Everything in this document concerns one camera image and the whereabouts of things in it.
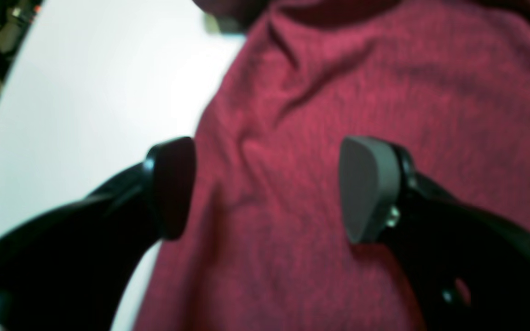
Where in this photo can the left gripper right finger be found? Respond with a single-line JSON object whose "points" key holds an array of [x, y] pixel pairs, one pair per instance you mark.
{"points": [[469, 268]]}

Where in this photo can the dark red t-shirt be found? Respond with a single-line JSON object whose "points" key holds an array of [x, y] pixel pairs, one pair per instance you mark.
{"points": [[265, 247]]}

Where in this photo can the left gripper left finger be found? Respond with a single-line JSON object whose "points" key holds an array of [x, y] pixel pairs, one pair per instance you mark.
{"points": [[67, 269]]}

